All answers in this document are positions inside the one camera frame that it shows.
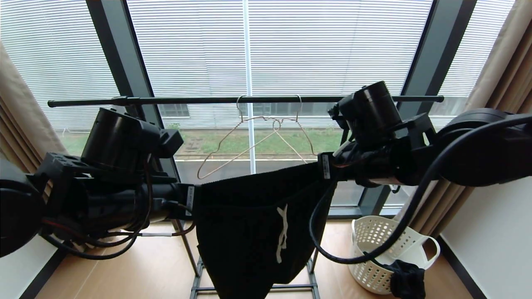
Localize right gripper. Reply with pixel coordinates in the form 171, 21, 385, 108
318, 145, 375, 188

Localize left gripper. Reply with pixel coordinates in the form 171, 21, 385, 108
141, 182, 197, 222

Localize pink clothes hanger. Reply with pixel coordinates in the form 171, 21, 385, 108
249, 95, 318, 164
197, 96, 282, 180

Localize black shorts with white cord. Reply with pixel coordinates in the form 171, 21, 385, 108
193, 162, 337, 299

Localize white laundry basket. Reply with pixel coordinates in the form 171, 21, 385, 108
348, 215, 441, 295

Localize black clothes rack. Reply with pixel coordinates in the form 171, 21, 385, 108
47, 95, 444, 299

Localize heap of clothes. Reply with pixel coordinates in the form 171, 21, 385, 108
389, 260, 427, 299

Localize window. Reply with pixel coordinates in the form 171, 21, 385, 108
0, 0, 518, 221

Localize beige curtain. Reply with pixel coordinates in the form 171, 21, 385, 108
395, 0, 532, 238
0, 42, 68, 175

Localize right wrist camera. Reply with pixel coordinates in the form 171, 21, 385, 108
328, 96, 356, 130

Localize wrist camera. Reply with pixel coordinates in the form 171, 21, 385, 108
157, 129, 185, 159
328, 96, 356, 130

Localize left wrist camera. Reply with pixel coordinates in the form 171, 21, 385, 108
157, 129, 185, 159

